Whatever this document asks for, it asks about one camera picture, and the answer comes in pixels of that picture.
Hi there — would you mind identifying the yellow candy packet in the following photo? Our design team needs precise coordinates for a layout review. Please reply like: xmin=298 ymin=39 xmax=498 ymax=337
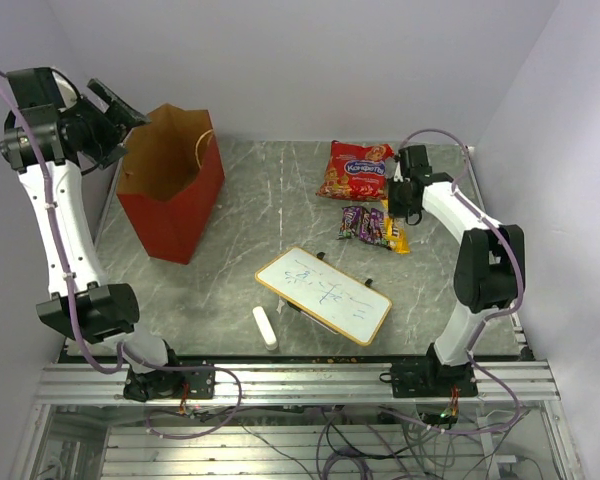
xmin=390 ymin=225 xmax=411 ymax=254
xmin=381 ymin=199 xmax=405 ymax=254

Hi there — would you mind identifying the purple candy packet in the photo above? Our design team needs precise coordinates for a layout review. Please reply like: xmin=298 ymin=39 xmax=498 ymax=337
xmin=358 ymin=208 xmax=389 ymax=249
xmin=337 ymin=205 xmax=363 ymax=240

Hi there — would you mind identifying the red paper bag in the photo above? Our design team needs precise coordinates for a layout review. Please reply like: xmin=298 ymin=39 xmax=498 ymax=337
xmin=116 ymin=104 xmax=225 ymax=265

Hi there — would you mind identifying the red candy snack bag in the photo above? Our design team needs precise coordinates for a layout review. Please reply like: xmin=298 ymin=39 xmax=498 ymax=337
xmin=316 ymin=140 xmax=394 ymax=202

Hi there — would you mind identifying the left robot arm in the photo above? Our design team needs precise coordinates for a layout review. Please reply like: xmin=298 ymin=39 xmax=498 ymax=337
xmin=0 ymin=67 xmax=184 ymax=397

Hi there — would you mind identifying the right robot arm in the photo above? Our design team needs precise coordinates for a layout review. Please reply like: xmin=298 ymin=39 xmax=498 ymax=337
xmin=388 ymin=145 xmax=525 ymax=396

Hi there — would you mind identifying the white marker eraser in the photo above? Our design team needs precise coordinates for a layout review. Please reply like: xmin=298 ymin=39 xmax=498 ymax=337
xmin=252 ymin=306 xmax=278 ymax=351

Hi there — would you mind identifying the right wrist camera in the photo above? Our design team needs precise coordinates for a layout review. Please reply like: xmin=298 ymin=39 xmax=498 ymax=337
xmin=392 ymin=155 xmax=403 ymax=182

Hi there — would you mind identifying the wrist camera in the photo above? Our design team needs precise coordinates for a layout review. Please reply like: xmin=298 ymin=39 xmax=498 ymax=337
xmin=392 ymin=155 xmax=403 ymax=182
xmin=51 ymin=69 xmax=80 ymax=109

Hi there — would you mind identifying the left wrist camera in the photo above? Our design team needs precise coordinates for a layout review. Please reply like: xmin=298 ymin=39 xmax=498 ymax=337
xmin=51 ymin=69 xmax=80 ymax=109

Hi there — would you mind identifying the small whiteboard orange frame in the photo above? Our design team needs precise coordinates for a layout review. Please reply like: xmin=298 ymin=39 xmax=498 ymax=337
xmin=255 ymin=247 xmax=393 ymax=346

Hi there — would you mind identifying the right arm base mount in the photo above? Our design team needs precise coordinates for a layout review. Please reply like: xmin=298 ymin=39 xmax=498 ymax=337
xmin=379 ymin=356 xmax=478 ymax=398

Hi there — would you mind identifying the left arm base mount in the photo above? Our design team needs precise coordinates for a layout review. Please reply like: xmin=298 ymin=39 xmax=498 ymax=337
xmin=123 ymin=365 xmax=215 ymax=403

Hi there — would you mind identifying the aluminium rail frame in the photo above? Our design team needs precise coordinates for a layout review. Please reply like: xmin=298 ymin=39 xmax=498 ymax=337
xmin=34 ymin=361 xmax=560 ymax=479

